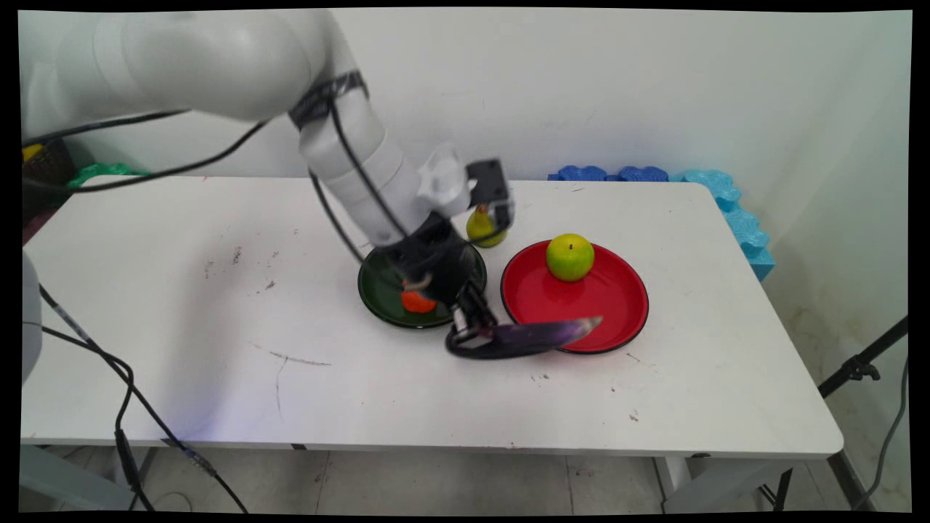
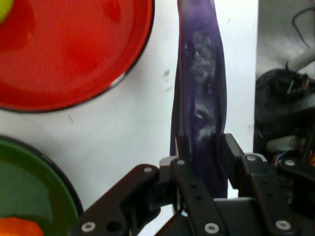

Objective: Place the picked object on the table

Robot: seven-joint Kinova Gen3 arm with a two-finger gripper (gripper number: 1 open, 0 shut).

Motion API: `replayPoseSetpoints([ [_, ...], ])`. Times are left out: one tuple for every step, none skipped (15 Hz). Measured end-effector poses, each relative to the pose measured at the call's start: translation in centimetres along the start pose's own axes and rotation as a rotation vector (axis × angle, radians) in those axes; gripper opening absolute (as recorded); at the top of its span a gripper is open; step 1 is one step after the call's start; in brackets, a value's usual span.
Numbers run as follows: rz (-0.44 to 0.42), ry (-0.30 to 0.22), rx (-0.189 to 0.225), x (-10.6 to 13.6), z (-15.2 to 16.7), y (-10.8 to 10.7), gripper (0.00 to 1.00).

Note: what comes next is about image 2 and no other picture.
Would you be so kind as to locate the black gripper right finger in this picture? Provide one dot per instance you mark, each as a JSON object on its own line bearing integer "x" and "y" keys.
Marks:
{"x": 268, "y": 191}

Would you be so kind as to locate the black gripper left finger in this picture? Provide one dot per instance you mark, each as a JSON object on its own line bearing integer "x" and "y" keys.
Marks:
{"x": 187, "y": 186}

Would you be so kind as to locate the purple toy eggplant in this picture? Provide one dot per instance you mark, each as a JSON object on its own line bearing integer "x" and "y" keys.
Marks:
{"x": 201, "y": 73}

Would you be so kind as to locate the grey tube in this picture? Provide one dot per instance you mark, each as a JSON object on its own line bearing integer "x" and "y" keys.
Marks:
{"x": 301, "y": 60}

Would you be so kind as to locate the green plate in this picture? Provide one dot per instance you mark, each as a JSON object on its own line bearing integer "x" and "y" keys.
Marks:
{"x": 29, "y": 184}

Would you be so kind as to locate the orange toy tangerine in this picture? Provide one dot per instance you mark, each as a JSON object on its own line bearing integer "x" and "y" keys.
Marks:
{"x": 19, "y": 227}

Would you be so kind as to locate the red plate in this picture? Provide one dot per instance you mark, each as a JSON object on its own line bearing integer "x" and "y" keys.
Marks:
{"x": 69, "y": 54}

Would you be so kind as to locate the green toy apple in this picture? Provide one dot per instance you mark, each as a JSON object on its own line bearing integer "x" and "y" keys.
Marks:
{"x": 4, "y": 9}

